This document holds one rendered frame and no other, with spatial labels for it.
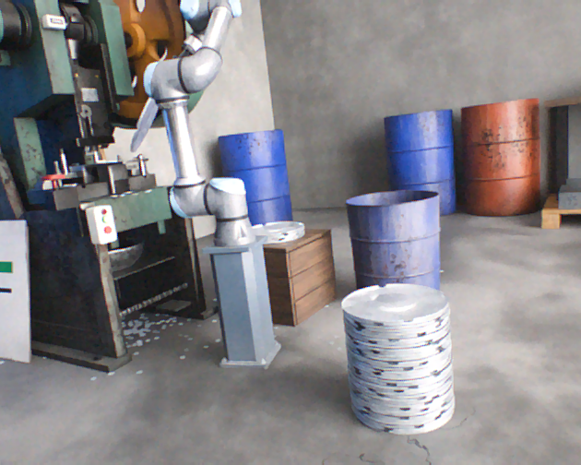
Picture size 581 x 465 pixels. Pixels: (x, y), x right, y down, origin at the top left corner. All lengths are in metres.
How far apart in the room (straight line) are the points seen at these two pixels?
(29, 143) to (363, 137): 3.46
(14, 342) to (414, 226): 1.77
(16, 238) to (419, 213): 1.70
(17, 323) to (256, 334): 1.08
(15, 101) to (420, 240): 1.77
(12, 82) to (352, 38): 3.54
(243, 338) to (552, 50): 3.68
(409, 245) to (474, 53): 2.93
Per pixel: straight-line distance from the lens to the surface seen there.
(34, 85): 2.20
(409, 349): 1.28
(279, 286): 2.06
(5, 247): 2.40
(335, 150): 5.19
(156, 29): 2.48
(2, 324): 2.45
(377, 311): 1.32
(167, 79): 1.67
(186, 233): 2.25
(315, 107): 5.28
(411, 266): 2.11
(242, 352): 1.80
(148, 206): 2.17
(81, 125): 2.20
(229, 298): 1.73
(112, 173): 2.14
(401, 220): 2.05
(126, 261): 2.22
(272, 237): 2.13
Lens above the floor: 0.79
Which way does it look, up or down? 11 degrees down
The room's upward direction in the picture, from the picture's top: 7 degrees counter-clockwise
